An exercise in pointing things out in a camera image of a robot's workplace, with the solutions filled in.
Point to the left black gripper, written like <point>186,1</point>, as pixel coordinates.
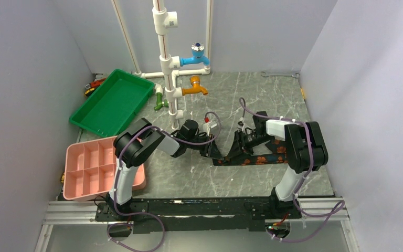
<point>214,151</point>

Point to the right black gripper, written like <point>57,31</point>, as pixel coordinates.
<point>240,143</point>

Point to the dark floral necktie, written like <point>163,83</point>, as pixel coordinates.
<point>278,155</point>

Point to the green plastic tray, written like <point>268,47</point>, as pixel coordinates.
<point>114,104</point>

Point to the pink compartment organizer box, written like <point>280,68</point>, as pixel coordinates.
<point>89,170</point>

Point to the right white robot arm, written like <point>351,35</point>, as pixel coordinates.
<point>304,150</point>

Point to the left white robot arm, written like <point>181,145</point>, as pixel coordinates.
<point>138,142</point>

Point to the green faucet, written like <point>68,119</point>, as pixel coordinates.
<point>160,101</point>

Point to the orange faucet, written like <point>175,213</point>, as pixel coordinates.
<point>195,87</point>

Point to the silver wrench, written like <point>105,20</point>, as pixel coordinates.
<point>280,74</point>

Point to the blue faucet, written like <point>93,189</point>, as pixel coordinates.
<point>198,56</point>

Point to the white pvc pipe assembly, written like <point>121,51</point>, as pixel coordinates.
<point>170,66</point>

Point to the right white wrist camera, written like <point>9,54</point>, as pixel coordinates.
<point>241,125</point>

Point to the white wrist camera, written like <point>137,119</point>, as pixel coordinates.
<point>211,127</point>
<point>241,125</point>

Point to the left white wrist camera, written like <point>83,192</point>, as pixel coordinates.
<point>211,127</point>

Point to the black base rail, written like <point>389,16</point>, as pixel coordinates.
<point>191,214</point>

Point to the aluminium frame rail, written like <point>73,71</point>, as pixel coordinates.
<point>312,209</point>

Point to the red handled pliers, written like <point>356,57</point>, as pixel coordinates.
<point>91,87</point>

